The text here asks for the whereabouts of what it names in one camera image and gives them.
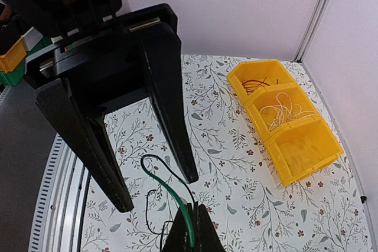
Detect aluminium front rail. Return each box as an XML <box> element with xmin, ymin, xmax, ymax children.
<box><xmin>28</xmin><ymin>135</ymin><xmax>90</xmax><ymax>251</ymax></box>

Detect yellow bin left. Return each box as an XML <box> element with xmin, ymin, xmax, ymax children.
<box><xmin>227</xmin><ymin>60</ymin><xmax>295</xmax><ymax>104</ymax></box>

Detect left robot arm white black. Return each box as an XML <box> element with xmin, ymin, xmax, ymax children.
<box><xmin>2</xmin><ymin>0</ymin><xmax>198</xmax><ymax>212</ymax></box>

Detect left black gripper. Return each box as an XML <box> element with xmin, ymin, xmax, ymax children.
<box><xmin>25</xmin><ymin>4</ymin><xmax>198</xmax><ymax>212</ymax></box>

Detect stacked yellow green bins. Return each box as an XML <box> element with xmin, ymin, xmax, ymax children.
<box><xmin>1</xmin><ymin>16</ymin><xmax>52</xmax><ymax>86</ymax></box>

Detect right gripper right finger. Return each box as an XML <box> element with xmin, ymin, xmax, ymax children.
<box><xmin>196</xmin><ymin>204</ymin><xmax>225</xmax><ymax>252</ymax></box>

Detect black thin cable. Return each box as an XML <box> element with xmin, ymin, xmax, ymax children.
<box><xmin>144</xmin><ymin>154</ymin><xmax>195</xmax><ymax>244</ymax></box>

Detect floral patterned table mat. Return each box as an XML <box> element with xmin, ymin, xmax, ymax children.
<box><xmin>80</xmin><ymin>55</ymin><xmax>376</xmax><ymax>251</ymax></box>

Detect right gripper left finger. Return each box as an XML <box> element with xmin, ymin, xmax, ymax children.
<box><xmin>161</xmin><ymin>209</ymin><xmax>194</xmax><ymax>252</ymax></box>

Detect green cable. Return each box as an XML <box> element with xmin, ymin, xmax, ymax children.
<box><xmin>140</xmin><ymin>154</ymin><xmax>196</xmax><ymax>248</ymax></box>

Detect white cables in bin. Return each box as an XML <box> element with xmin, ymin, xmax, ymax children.
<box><xmin>259</xmin><ymin>92</ymin><xmax>317</xmax><ymax>130</ymax></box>

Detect red brown cable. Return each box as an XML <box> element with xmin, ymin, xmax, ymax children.
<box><xmin>242</xmin><ymin>76</ymin><xmax>281</xmax><ymax>93</ymax></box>

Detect left aluminium frame post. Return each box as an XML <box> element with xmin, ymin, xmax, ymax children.
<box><xmin>294</xmin><ymin>0</ymin><xmax>329</xmax><ymax>63</ymax></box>

